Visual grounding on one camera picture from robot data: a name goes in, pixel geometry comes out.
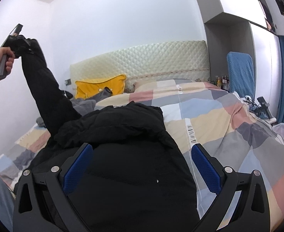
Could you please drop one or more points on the cream quilted headboard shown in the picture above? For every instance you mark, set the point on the cream quilted headboard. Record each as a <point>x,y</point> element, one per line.
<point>175,59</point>

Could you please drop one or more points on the blue towel on chair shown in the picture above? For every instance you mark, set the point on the blue towel on chair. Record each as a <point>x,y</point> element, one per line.
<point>241,74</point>

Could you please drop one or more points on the black tripod stand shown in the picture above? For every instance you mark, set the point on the black tripod stand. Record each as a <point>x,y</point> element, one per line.
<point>260,109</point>

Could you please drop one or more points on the grey wardrobe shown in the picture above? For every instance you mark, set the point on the grey wardrobe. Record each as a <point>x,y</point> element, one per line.
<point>240,26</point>

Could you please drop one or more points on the bottles on side table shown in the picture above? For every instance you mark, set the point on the bottles on side table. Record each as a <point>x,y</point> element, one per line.
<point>222,82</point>

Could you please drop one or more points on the grey fleece garment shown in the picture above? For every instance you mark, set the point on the grey fleece garment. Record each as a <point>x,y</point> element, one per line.
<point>86,103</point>

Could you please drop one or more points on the colourful patchwork duvet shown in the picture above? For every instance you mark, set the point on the colourful patchwork duvet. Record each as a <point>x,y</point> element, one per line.
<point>201,113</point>

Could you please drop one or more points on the black puffer jacket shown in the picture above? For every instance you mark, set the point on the black puffer jacket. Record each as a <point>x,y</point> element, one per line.
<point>138,179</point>

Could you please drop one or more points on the wall socket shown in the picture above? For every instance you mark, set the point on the wall socket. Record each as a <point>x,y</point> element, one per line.
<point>68,82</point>

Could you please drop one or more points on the yellow pillow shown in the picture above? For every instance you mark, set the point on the yellow pillow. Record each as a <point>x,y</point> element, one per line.
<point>90,87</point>

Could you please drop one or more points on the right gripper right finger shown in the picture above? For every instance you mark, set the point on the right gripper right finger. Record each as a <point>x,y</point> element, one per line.
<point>252,211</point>

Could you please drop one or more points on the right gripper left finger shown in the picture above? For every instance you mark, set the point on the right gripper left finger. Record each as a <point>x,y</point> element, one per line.
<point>42,202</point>

